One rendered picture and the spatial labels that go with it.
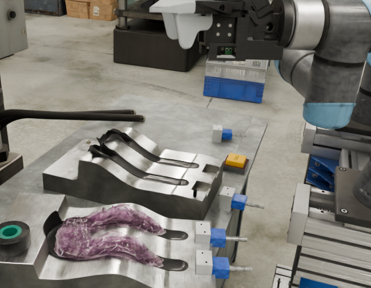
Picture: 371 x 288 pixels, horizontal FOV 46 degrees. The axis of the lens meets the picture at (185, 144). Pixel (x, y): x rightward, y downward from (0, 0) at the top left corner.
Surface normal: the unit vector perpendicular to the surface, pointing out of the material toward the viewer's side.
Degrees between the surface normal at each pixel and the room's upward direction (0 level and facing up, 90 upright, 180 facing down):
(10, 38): 90
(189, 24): 83
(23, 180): 0
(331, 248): 90
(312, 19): 72
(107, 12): 88
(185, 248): 0
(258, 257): 0
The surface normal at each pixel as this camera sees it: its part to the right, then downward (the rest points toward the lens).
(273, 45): 0.16, 0.33
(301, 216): -0.29, 0.41
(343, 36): 0.13, 0.63
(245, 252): 0.07, -0.89
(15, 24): 0.95, 0.19
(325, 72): -0.75, 0.25
